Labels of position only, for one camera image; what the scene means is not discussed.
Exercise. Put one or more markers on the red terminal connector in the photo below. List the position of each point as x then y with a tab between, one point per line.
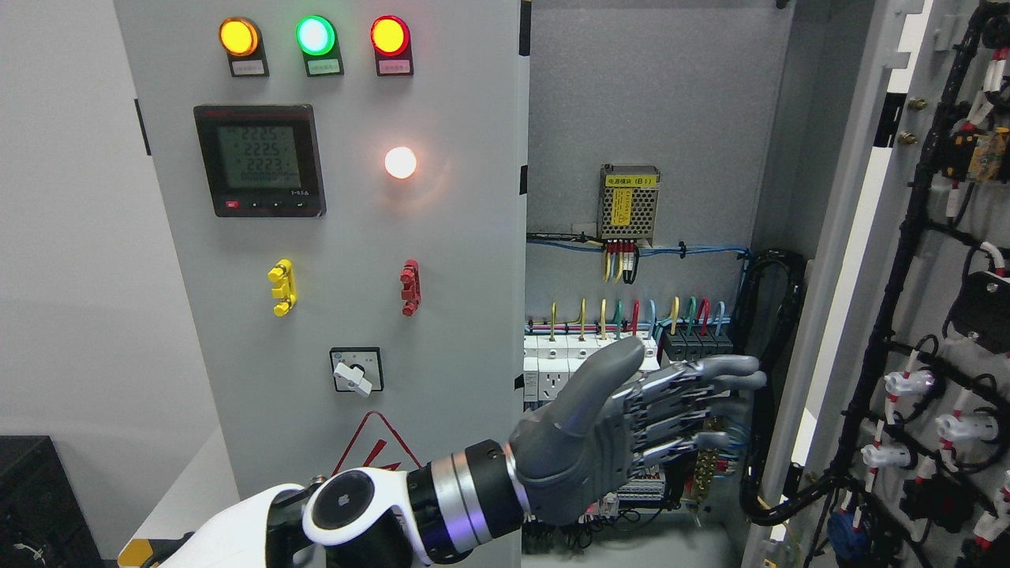
410	291

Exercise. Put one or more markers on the yellow indicator light left door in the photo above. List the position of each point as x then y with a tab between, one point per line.
243	44

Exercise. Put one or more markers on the yellow terminal connector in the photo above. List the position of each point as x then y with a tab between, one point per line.
283	288

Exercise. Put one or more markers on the red indicator light left door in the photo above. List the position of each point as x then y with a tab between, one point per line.
391	39

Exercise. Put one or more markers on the black digital power meter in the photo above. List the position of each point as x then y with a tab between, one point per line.
261	160

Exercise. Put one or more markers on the green indicator light left door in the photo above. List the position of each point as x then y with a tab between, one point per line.
319	45

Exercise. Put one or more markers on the grey cabinet body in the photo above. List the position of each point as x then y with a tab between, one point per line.
760	116

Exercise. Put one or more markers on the black surge protector block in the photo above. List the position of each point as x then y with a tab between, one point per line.
692	346

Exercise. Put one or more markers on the perforated metal power supply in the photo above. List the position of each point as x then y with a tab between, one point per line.
629	195

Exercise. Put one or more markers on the grey robotic left hand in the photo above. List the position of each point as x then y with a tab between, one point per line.
611	422

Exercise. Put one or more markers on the white socket breaker row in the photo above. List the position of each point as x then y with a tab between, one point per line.
549	362

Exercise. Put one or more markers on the lower relay terminal row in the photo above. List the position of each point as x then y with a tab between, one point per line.
644	491

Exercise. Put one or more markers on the grey cabinet door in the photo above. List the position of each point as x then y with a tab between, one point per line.
449	370
891	448

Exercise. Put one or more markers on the red electric warning triangle sticker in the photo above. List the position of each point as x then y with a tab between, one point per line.
376	444

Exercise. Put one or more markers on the brass grounding bar right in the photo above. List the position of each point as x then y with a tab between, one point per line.
704	472

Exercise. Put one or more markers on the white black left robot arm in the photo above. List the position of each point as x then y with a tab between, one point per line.
367	517

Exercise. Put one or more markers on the white glowing indicator light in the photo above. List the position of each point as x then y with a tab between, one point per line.
400	162

